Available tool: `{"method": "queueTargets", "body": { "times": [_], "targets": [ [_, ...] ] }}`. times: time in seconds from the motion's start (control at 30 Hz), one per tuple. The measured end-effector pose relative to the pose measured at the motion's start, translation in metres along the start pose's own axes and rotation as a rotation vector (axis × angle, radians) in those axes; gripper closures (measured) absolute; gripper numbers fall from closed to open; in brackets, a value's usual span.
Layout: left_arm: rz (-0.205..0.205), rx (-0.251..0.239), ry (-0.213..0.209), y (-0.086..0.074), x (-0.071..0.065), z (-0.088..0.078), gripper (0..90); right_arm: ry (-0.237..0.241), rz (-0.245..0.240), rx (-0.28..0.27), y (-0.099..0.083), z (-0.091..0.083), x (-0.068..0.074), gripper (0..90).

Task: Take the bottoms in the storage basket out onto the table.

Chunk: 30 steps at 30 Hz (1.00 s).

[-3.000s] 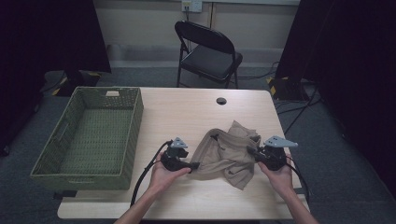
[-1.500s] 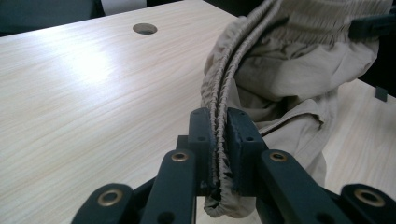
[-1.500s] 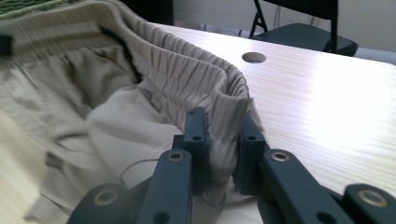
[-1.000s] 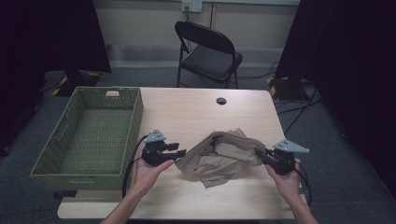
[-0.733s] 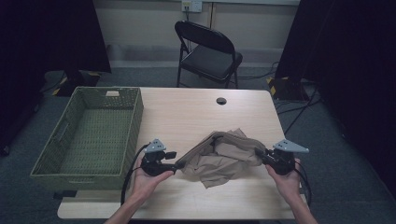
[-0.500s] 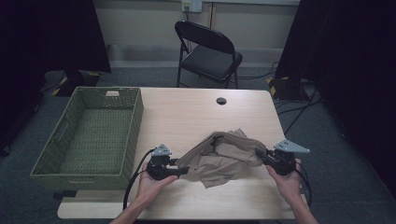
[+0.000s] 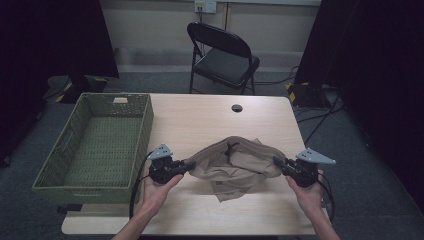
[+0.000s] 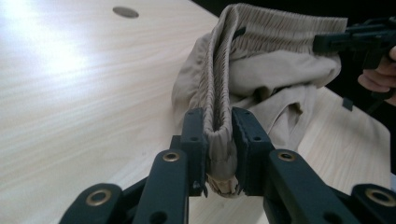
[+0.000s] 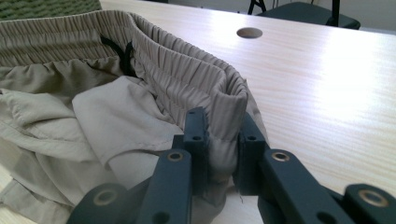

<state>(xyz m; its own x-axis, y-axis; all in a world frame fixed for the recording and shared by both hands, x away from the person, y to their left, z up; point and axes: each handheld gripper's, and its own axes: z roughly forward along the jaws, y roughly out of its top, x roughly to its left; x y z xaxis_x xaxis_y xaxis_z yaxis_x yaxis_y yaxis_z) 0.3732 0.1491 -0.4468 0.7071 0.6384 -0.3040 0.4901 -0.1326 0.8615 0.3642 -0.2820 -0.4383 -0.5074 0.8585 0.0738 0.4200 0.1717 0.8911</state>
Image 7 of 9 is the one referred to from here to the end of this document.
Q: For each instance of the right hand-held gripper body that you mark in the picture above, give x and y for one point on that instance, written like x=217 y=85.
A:
x=305 y=170

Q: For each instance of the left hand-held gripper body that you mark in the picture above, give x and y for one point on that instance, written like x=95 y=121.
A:
x=163 y=166

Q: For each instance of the beige shorts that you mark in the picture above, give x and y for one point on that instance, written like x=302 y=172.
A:
x=233 y=166

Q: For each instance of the green woven basket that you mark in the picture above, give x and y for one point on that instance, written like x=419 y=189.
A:
x=96 y=150

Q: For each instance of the person's right hand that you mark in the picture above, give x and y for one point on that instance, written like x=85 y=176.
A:
x=308 y=196

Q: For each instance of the person's left hand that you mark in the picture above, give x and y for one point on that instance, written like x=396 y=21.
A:
x=156 y=193

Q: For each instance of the black stand base striped tape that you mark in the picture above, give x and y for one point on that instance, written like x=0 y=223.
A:
x=305 y=95
x=83 y=90

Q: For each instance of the black tape strip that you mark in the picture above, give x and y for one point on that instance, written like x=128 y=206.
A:
x=70 y=208

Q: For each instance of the black folding chair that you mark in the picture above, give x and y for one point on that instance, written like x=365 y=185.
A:
x=223 y=60

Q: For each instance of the black curtain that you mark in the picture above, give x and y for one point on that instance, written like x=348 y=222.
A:
x=50 y=50
x=376 y=83

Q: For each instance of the white wall outlet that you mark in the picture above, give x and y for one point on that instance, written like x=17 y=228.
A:
x=205 y=6

